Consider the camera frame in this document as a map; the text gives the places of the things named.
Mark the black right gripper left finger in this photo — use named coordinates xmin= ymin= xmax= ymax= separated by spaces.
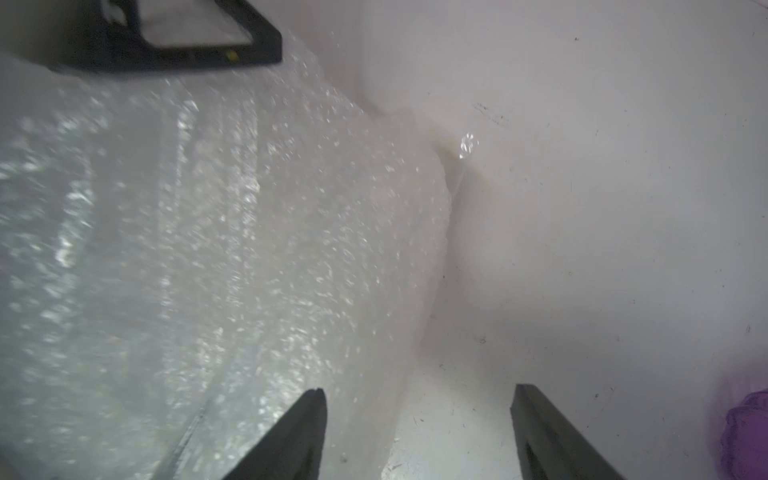
xmin=224 ymin=389 xmax=327 ymax=480

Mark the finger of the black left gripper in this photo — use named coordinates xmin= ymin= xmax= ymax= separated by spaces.
xmin=53 ymin=1 xmax=283 ymax=74

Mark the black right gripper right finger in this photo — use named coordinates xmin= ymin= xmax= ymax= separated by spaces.
xmin=510 ymin=384 xmax=623 ymax=480

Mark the blue purple vase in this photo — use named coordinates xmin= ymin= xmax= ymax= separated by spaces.
xmin=721 ymin=390 xmax=767 ymax=480

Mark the clear vase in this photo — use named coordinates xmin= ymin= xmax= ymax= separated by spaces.
xmin=1 ymin=39 xmax=451 ymax=479

